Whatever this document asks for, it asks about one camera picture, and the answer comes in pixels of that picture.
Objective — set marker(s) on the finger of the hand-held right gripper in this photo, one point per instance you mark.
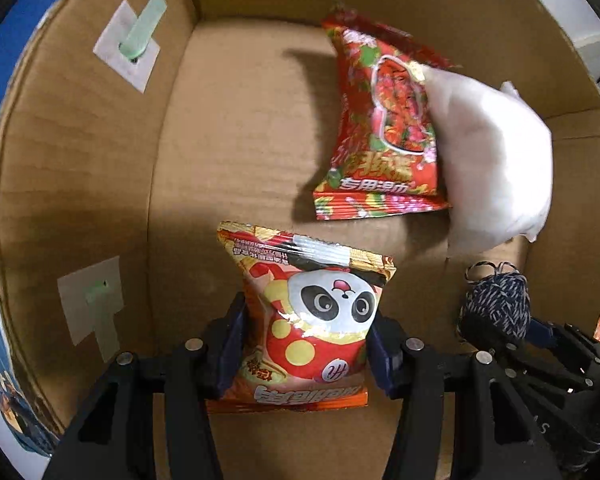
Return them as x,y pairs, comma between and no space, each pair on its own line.
545,367
541,334

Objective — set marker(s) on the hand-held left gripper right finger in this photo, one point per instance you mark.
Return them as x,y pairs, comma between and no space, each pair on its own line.
382,355

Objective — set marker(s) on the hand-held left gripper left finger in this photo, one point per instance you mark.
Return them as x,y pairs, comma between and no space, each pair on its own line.
230,340

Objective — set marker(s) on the navy and white twine ball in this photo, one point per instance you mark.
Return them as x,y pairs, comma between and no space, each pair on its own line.
497,305

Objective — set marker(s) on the panda print snack packet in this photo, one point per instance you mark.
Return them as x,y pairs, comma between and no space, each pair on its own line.
312,320

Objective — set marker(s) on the brown cardboard box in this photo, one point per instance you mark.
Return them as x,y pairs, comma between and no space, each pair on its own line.
230,135

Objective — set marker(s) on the white soft pillow bag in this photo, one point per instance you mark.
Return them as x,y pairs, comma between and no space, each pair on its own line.
490,160

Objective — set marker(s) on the white label with green tape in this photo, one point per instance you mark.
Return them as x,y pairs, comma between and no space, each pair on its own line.
92,305
130,45

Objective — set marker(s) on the red flower print snack packet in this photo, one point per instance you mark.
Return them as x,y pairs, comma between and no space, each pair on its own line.
380,110

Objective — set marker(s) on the blue printed box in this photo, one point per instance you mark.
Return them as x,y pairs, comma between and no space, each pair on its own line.
5,85

